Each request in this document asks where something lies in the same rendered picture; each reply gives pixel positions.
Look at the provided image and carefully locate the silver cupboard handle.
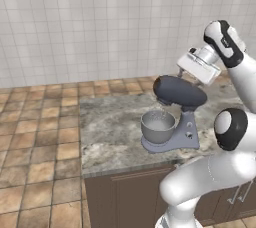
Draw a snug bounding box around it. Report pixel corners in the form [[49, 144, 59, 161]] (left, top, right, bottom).
[[237, 181, 254, 203], [227, 185, 242, 205]]

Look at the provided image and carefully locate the dark blue stand mixer head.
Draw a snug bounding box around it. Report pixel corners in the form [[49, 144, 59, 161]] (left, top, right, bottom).
[[152, 75, 208, 113]]

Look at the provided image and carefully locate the blue-grey stand mixer base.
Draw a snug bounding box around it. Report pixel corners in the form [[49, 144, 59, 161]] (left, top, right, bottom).
[[140, 106, 201, 154]]

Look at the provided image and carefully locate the grey metal mixer bowl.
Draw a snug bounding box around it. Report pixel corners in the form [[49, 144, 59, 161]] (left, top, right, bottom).
[[140, 110, 177, 145]]

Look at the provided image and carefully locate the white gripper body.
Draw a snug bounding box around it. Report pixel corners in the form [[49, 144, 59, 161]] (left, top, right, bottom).
[[176, 52, 222, 86]]

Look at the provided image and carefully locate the brown cupboard door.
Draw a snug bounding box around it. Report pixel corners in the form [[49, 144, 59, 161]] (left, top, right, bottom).
[[194, 179, 256, 227], [109, 167, 174, 228]]

